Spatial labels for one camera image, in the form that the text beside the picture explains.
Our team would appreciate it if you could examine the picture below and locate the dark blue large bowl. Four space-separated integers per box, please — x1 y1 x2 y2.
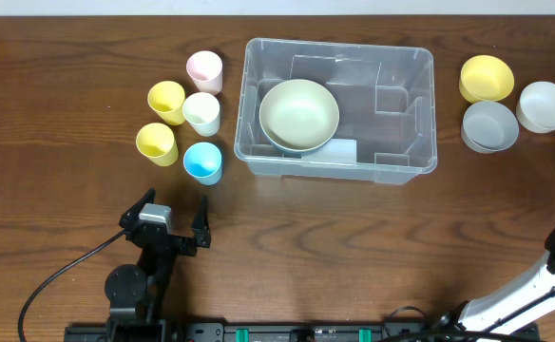
262 129 335 155

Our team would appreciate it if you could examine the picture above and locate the yellow cup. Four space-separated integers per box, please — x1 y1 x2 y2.
147 81 185 125
136 123 179 167

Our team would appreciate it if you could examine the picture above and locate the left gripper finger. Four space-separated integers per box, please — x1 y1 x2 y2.
191 197 211 248
119 187 156 230

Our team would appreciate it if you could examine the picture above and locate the grey small bowl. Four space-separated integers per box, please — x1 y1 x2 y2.
461 101 519 154

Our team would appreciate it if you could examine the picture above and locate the beige large bowl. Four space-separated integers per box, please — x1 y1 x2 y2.
258 79 340 132

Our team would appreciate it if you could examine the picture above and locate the yellow cup lower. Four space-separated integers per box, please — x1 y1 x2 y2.
136 123 179 167

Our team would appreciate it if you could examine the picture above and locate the pink plastic cup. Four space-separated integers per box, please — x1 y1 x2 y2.
186 50 223 95

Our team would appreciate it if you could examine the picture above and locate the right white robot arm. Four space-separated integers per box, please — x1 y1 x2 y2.
435 228 555 334

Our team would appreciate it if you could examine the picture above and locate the clear plastic storage container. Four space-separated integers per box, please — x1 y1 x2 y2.
234 38 438 184

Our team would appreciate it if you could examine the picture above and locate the light blue plastic cup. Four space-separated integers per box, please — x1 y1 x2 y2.
183 142 222 186

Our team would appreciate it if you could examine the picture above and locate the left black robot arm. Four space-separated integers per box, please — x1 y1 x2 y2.
102 188 211 342

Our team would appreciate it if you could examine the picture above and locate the yellow small bowl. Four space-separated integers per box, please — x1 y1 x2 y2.
459 55 515 104

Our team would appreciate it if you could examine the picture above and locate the yellow cup upper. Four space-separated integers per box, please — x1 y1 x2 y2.
147 81 185 125

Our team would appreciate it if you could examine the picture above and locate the cream white plastic cup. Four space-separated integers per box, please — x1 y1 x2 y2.
182 92 220 137

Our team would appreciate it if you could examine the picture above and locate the white small bowl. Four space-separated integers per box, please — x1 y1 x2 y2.
516 81 555 134

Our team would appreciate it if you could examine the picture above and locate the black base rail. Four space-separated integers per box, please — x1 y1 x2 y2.
63 318 543 342

